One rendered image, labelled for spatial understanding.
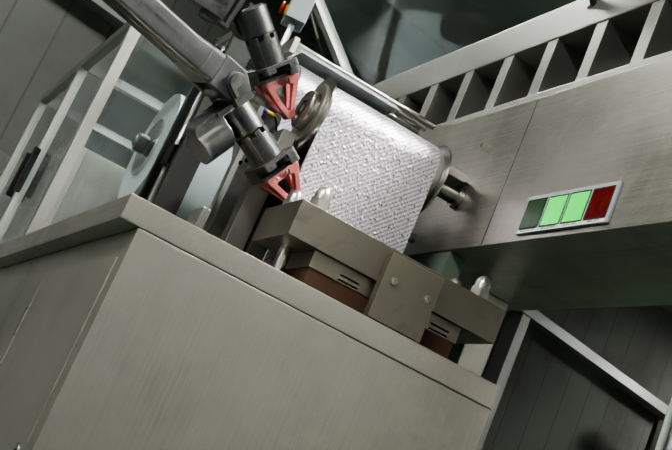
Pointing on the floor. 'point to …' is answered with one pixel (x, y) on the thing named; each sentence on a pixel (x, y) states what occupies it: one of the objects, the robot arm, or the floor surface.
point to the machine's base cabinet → (196, 364)
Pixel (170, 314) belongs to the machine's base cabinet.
